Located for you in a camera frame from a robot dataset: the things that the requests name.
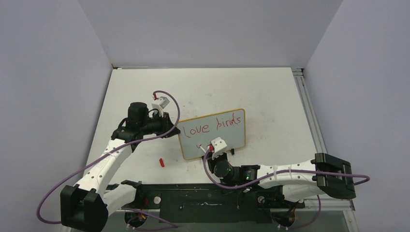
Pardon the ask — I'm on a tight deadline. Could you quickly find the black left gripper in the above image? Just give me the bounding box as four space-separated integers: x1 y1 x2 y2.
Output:
140 111 180 139

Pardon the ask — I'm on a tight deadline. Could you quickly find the red marker cap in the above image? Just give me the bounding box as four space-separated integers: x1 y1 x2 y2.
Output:
159 158 165 167

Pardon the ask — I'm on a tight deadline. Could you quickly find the yellow framed small whiteboard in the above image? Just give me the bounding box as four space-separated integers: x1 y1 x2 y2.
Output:
177 108 246 160

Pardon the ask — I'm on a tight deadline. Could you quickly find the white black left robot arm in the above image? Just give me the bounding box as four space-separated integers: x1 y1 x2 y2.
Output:
60 97 180 232

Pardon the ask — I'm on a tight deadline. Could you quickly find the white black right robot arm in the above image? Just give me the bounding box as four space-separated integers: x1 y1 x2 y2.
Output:
203 153 356 207

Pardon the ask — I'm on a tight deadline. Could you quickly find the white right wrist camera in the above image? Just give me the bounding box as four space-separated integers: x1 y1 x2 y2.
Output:
211 137 228 159

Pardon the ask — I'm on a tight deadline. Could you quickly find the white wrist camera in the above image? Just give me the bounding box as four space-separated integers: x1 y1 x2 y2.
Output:
151 96 170 114
211 137 228 159

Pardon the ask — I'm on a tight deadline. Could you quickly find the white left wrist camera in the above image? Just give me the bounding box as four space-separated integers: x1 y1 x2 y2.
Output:
151 96 170 114

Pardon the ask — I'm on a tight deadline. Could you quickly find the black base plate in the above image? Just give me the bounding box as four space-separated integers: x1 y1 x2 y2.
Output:
125 184 305 223

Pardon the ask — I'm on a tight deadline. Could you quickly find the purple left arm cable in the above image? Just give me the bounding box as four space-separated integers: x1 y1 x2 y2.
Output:
36 90 181 231

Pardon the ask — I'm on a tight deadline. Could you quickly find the aluminium rail at table edge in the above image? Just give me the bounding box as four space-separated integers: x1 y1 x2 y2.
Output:
292 68 328 153

